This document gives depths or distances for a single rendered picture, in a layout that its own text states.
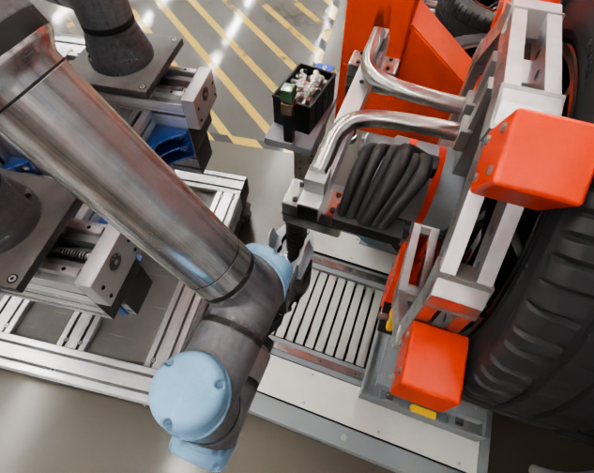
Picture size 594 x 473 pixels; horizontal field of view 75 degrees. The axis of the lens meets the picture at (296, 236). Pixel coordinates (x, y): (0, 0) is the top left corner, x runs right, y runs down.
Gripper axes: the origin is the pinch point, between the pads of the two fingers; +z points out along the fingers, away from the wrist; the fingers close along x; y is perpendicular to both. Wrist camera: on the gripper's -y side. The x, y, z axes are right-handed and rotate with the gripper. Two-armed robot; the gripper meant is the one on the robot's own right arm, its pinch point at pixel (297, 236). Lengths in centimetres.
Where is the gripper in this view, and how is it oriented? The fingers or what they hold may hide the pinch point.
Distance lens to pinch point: 65.7
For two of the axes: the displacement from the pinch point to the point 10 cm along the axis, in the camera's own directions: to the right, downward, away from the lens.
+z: 3.5, -7.9, 5.0
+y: 0.0, -5.3, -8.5
